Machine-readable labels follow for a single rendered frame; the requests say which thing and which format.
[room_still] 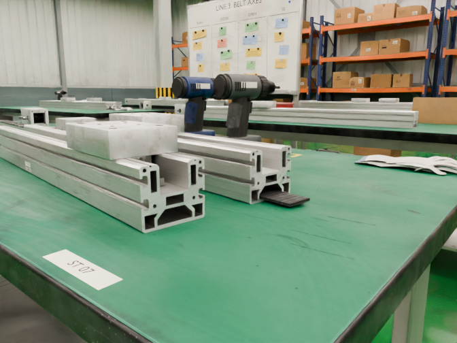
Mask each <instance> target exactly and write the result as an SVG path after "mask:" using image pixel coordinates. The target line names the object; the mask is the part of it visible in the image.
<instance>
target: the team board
mask: <svg viewBox="0 0 457 343"><path fill-rule="evenodd" d="M187 20H188V76H190V77H208V78H216V76H217V75H219V74H250V75H257V76H264V77H266V78H267V79H268V80H270V81H272V82H274V83H275V85H276V86H280V88H276V89H275V91H274V92H273V93H270V94H291V95H293V103H294V104H293V108H299V94H300V81H301V44H302V26H303V0H215V1H209V2H205V3H199V4H195V5H189V6H187Z"/></svg>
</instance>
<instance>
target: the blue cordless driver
mask: <svg viewBox="0 0 457 343"><path fill-rule="evenodd" d="M214 80H215V78H208V77H190V76H181V77H176V78H175V79H174V80H173V82H172V86H171V88H172V92H173V94H174V95H175V97H177V98H181V99H188V101H187V103H186V105H185V112H184V122H185V129H184V132H183V133H193V134H199V135H210V136H215V131H213V130H206V129H203V115H204V111H206V105H207V101H205V100H206V99H208V98H215V97H217V96H216V95H215V93H214V90H213V84H214Z"/></svg>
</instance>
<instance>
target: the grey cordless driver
mask: <svg viewBox="0 0 457 343"><path fill-rule="evenodd" d="M276 88H280V86H276V85H275V83H274V82H272V81H270V80H268V79H267V78H266V77H264V76H257V75H250V74H232V73H224V74H219V75H217V76H216V78H215V80H214V84H213V90H214V93H215V95H216V96H217V98H219V99H232V101H231V103H230V104H229V105H228V113H227V119H226V126H227V127H228V129H227V134H226V136H222V137H225V138H231V139H237V140H247V141H253V142H262V138H261V136H258V135H248V121H249V115H250V114H251V113H252V104H253V103H252V100H253V99H262V98H264V97H266V95H268V94H270V93H273V92H274V91H275V89H276Z"/></svg>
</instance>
